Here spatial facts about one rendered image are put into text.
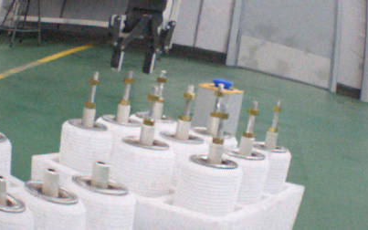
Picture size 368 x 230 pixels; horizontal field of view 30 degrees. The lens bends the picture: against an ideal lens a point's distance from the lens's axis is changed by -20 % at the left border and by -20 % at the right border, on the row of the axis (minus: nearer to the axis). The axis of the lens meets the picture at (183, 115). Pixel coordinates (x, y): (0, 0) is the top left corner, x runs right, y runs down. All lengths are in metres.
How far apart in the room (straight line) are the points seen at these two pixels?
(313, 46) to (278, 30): 0.34
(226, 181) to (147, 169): 0.13
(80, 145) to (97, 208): 0.40
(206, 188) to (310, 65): 5.20
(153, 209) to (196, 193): 0.07
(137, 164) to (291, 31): 5.15
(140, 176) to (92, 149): 0.11
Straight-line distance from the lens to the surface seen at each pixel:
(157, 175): 1.26
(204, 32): 6.37
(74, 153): 1.32
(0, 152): 1.07
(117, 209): 0.93
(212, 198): 1.21
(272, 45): 6.35
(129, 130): 1.41
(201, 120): 1.66
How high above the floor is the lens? 0.49
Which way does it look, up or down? 8 degrees down
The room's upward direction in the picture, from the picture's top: 10 degrees clockwise
